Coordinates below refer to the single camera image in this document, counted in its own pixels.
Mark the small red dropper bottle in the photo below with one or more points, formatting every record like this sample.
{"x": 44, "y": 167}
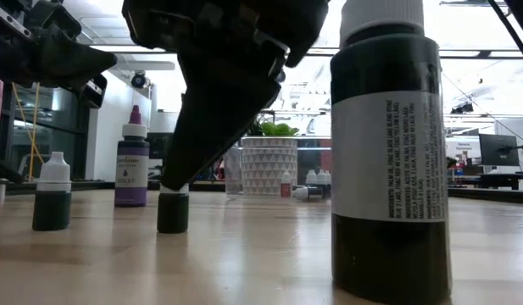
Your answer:
{"x": 285, "y": 184}

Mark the white patterned plant pot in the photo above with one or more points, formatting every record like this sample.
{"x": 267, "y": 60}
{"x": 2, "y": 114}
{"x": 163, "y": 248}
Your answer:
{"x": 269, "y": 165}

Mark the black computer monitor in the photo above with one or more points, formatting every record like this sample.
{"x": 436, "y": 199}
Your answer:
{"x": 498, "y": 150}

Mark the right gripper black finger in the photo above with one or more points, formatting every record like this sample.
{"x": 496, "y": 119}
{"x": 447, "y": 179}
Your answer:
{"x": 267, "y": 95}
{"x": 210, "y": 118}

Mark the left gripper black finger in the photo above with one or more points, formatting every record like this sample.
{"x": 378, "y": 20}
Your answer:
{"x": 70, "y": 63}

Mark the small white peg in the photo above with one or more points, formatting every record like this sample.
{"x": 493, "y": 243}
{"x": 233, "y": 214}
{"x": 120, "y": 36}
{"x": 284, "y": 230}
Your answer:
{"x": 0, "y": 189}

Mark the black office desk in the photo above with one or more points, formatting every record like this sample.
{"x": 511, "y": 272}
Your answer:
{"x": 498, "y": 180}

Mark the large violet food colouring bottle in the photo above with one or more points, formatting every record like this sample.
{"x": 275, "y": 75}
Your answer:
{"x": 131, "y": 169}

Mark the large black food colouring bottle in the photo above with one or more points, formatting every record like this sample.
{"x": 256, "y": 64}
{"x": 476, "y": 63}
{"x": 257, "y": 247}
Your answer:
{"x": 388, "y": 169}

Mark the small green dropper bottle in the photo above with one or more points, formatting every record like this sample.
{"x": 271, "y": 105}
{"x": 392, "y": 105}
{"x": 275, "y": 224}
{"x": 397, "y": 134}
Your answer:
{"x": 173, "y": 214}

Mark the green succulent plant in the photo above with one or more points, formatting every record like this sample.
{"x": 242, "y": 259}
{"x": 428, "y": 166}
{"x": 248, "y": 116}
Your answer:
{"x": 280, "y": 129}

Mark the small white-capped dropper bottle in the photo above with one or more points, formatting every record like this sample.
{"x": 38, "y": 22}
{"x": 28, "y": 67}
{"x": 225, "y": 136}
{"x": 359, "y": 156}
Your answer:
{"x": 303, "y": 192}
{"x": 312, "y": 177}
{"x": 323, "y": 177}

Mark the white wall sign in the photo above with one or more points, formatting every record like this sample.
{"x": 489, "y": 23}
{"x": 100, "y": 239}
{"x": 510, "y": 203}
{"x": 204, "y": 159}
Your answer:
{"x": 462, "y": 148}

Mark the round black ceiling camera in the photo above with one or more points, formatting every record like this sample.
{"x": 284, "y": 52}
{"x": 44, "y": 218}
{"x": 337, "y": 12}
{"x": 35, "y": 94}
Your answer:
{"x": 138, "y": 79}

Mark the small teal dropper bottle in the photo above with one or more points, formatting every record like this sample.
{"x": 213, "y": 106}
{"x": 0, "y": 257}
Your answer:
{"x": 52, "y": 207}

